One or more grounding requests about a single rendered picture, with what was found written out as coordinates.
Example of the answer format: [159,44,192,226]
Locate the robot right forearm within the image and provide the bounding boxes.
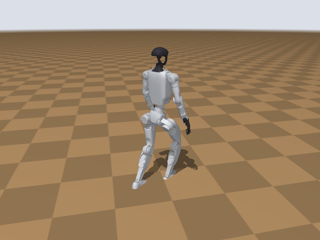
[176,96,188,121]

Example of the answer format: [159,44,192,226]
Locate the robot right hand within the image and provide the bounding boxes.
[182,118,191,135]

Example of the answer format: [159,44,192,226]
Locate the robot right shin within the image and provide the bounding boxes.
[165,144,181,178]

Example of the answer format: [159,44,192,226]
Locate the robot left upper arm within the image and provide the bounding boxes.
[142,70,149,97]

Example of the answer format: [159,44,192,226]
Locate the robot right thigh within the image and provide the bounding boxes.
[160,118,181,152]

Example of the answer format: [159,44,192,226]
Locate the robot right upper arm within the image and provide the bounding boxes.
[166,72,181,104]

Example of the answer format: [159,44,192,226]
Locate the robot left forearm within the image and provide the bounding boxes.
[143,95,155,110]

